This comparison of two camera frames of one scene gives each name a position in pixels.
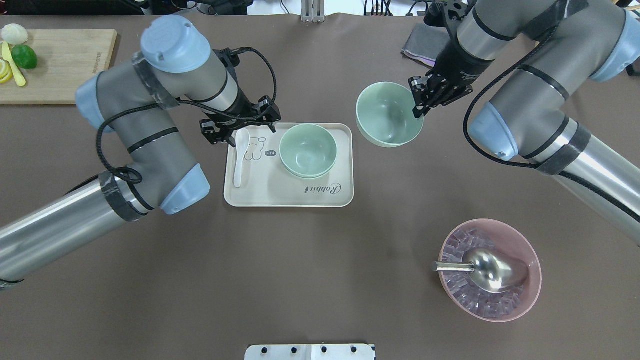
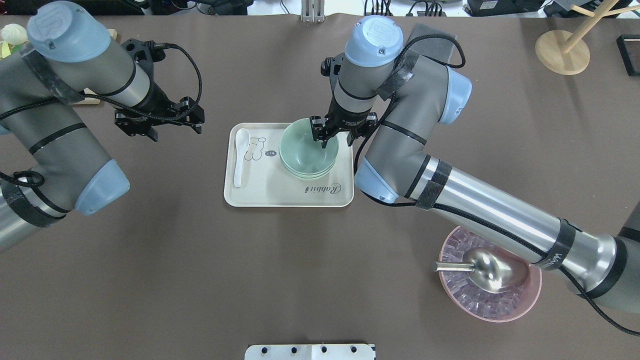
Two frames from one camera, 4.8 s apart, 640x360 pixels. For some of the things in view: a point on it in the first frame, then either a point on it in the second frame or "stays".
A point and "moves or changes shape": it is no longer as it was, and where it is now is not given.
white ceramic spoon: x=242 y=140 stays
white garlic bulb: x=14 y=34 stays
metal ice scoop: x=488 y=270 stays
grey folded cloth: x=425 y=43 stays
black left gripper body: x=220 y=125 to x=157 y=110
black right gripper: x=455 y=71 to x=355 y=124
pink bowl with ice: x=488 y=233 stays
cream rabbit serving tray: x=266 y=182 stays
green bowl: x=384 y=115 moves or changes shape
